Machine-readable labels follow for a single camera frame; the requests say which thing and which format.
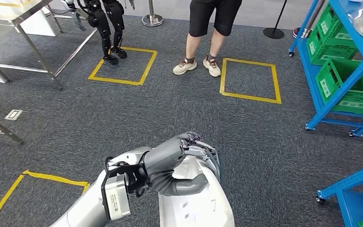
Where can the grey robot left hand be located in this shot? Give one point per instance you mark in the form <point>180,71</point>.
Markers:
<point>165,156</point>

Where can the white plastic shell part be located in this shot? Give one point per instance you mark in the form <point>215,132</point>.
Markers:
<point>200,210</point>

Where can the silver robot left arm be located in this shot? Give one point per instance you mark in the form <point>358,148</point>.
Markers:
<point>87,206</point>

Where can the yellow floor tape square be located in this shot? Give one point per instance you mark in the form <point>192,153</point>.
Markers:
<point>250,97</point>
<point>115,81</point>
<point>56,178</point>

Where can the silver stanchion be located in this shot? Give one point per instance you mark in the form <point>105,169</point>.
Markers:
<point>151,20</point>

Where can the person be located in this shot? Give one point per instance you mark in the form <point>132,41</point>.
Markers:
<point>200,15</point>

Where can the black humanoid robot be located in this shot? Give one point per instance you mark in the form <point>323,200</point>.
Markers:
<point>101,22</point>

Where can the metal floor outlet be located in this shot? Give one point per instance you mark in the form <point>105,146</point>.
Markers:
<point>13,115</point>

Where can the black stanchion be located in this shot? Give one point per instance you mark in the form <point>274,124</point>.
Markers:
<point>273,33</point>

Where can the steel table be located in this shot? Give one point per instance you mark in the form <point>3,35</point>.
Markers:
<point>12,14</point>

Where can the yellow tape on table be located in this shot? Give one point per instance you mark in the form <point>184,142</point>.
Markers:
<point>3,3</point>

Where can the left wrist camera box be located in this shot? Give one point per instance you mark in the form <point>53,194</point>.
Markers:
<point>115,197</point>

